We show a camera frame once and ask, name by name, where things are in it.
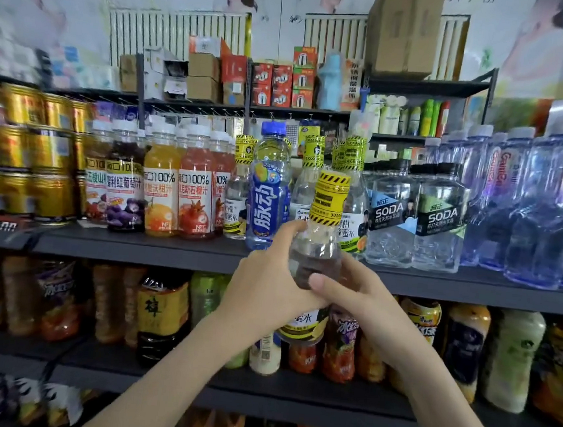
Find person's left hand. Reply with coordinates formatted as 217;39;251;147
212;213;336;350

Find person's right hand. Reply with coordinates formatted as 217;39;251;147
299;252;441;378

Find green drink bottle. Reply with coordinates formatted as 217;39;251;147
187;270;229;330
225;340;251;372

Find white blue drink bottle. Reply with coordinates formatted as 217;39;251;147
248;329;285;378

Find blue label sports drink bottle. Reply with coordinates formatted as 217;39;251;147
244;120;299;254

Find dark bottle yellow label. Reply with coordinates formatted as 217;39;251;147
131;267;196;367

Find red fruit juice bottle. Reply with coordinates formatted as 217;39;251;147
172;124;225;242

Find amber tea bottle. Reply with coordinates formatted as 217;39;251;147
85;262;131;346
0;252;45;338
118;265;149;346

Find white green label bottle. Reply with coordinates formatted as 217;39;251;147
481;307;549;416

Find orange juice bottle white cap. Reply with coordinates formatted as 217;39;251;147
136;121;189;240

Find dark grey metal shelf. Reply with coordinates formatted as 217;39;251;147
0;19;563;427

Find brown tea bottle red label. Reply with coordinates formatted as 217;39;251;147
79;119;117;225

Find stack of gold Red Bull cans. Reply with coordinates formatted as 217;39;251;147
0;82;98;228

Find person's right forearm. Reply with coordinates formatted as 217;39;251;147
380;335;532;427

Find person's left forearm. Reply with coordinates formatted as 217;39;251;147
77;306;272;427

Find row of small coloured bottles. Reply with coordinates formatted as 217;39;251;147
361;92;452;141

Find stack of red cartons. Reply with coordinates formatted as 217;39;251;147
249;42;321;112

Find light blue plastic jug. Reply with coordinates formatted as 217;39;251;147
314;50;348;113

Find white cardboard boxes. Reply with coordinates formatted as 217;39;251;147
136;43;192;104

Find small brown cardboard box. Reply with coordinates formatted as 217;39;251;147
115;51;144;94

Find large cardboard box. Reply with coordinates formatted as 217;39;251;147
363;0;445;80

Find stack of white tissue packs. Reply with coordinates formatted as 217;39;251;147
0;10;123;95

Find white wall radiator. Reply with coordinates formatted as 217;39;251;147
300;9;371;71

